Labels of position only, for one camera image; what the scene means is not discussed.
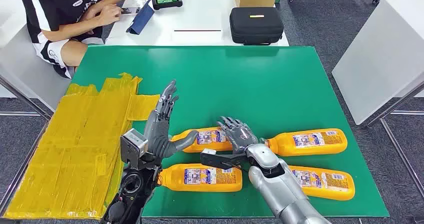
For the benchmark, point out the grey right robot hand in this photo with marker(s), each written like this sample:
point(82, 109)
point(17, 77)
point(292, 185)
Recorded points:
point(240, 134)

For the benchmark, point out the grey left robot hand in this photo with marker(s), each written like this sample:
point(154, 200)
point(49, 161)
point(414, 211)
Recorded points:
point(157, 136)

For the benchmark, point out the orange bottle with clear cap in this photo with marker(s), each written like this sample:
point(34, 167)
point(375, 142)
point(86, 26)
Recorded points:
point(331, 187)
point(212, 146)
point(308, 148)
point(198, 184)

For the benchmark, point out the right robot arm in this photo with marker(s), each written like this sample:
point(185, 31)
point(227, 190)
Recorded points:
point(281, 189)

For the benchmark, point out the green table mat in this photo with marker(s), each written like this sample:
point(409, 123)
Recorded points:
point(232, 83)

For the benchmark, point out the yellow taped cardboard sheet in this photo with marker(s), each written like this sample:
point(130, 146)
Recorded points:
point(66, 149)

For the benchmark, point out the black zippered case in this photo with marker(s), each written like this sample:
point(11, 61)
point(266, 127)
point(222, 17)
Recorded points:
point(256, 27)

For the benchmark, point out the blue tablet cover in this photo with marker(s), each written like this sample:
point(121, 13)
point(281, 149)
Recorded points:
point(142, 18)

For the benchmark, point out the smartphone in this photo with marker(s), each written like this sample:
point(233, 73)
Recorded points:
point(130, 10)

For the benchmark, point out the white bench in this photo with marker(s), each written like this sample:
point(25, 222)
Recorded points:
point(20, 66)

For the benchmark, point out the large white table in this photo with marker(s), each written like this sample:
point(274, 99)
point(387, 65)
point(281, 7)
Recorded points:
point(381, 57)

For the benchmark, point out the person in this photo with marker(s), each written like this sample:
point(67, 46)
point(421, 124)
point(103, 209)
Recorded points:
point(49, 4)

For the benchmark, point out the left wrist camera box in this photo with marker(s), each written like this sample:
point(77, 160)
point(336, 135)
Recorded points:
point(132, 146)

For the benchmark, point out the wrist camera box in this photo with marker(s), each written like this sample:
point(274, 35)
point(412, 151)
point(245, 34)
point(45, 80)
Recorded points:
point(132, 146)
point(215, 160)

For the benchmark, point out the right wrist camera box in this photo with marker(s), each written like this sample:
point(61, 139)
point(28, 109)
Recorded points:
point(215, 160)

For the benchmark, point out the metal table frame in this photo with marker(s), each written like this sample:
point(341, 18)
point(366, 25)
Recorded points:
point(400, 151)
point(23, 98)

